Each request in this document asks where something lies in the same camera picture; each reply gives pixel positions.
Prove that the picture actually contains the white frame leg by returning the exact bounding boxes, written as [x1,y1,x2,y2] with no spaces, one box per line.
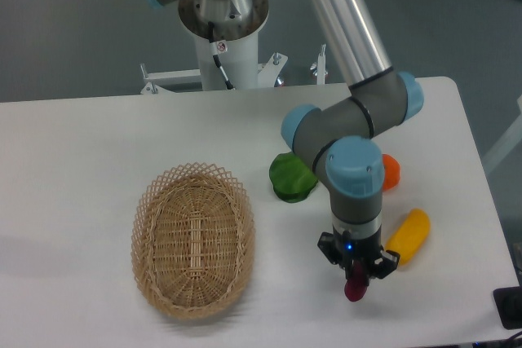
[481,97,521,176]

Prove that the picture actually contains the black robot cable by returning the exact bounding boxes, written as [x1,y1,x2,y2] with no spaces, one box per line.
[206,20,237,90]

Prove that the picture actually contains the woven wicker basket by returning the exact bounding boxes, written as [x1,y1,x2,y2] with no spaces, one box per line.
[130,162,255,321]

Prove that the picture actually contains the purple sweet potato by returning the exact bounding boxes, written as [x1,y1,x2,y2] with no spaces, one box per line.
[344,261,369,302]

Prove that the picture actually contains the black device at edge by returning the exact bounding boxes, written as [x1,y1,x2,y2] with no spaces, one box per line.
[493,286,521,330]

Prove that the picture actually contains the yellow mango toy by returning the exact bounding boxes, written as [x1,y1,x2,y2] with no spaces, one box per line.
[385,209,431,267]

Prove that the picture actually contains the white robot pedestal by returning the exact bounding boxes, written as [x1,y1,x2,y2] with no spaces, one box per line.
[139,0,330,95]

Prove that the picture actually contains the green bok choy toy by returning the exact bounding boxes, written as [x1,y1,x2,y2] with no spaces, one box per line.
[268,152,318,203]

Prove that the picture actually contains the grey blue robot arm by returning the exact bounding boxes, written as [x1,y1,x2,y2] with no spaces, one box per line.
[148,0,423,287]

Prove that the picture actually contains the orange toy fruit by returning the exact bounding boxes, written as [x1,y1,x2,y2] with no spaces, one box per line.
[383,154,400,192]

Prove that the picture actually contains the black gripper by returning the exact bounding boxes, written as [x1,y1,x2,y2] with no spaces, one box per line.
[317,229,399,286]

